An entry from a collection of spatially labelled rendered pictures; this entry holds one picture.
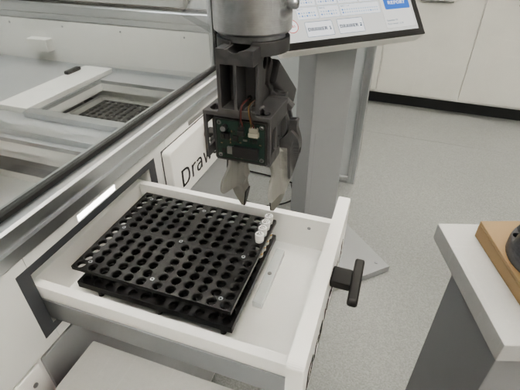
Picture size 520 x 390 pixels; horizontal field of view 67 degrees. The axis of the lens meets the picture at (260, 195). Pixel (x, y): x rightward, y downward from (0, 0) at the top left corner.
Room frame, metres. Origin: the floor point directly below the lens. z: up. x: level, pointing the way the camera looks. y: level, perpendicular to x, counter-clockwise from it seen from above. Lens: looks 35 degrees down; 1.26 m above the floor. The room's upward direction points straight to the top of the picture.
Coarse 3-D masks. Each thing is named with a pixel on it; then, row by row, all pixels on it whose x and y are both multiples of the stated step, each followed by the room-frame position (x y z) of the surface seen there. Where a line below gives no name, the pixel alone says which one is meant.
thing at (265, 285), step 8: (272, 256) 0.43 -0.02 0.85; (280, 256) 0.43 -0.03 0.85; (272, 264) 0.41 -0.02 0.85; (280, 264) 0.42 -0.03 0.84; (272, 272) 0.40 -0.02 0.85; (264, 280) 0.38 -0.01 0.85; (272, 280) 0.39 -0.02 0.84; (264, 288) 0.37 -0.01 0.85; (256, 296) 0.35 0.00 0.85; (264, 296) 0.35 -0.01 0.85; (256, 304) 0.34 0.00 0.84
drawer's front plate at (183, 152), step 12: (192, 132) 0.69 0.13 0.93; (180, 144) 0.64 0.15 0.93; (192, 144) 0.68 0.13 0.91; (204, 144) 0.73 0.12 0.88; (168, 156) 0.60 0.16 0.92; (180, 156) 0.63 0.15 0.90; (192, 156) 0.67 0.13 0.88; (216, 156) 0.77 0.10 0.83; (168, 168) 0.60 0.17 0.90; (180, 168) 0.63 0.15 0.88; (204, 168) 0.72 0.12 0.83; (168, 180) 0.61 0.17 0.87; (180, 180) 0.62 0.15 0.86; (192, 180) 0.66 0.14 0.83
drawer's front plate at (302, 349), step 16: (336, 208) 0.44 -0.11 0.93; (336, 224) 0.41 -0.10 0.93; (336, 240) 0.38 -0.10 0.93; (320, 256) 0.35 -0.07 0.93; (336, 256) 0.37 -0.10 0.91; (320, 272) 0.32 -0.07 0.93; (320, 288) 0.30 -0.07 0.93; (320, 304) 0.27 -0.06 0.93; (304, 320) 0.25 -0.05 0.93; (320, 320) 0.28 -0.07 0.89; (304, 336) 0.23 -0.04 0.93; (304, 352) 0.22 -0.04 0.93; (288, 368) 0.20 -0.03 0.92; (304, 368) 0.20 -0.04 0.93; (288, 384) 0.20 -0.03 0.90; (304, 384) 0.21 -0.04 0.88
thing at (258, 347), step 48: (144, 192) 0.56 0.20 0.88; (192, 192) 0.53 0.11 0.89; (96, 240) 0.44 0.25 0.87; (288, 240) 0.47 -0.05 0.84; (48, 288) 0.33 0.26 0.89; (288, 288) 0.38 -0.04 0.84; (144, 336) 0.28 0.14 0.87; (192, 336) 0.26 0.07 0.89; (240, 336) 0.30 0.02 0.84; (288, 336) 0.30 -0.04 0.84
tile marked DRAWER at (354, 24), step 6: (348, 18) 1.28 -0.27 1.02; (354, 18) 1.29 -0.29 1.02; (360, 18) 1.29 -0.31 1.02; (342, 24) 1.26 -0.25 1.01; (348, 24) 1.26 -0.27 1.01; (354, 24) 1.27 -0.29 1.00; (360, 24) 1.28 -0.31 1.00; (342, 30) 1.24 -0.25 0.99; (348, 30) 1.25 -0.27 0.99; (354, 30) 1.26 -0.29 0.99; (360, 30) 1.27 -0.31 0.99
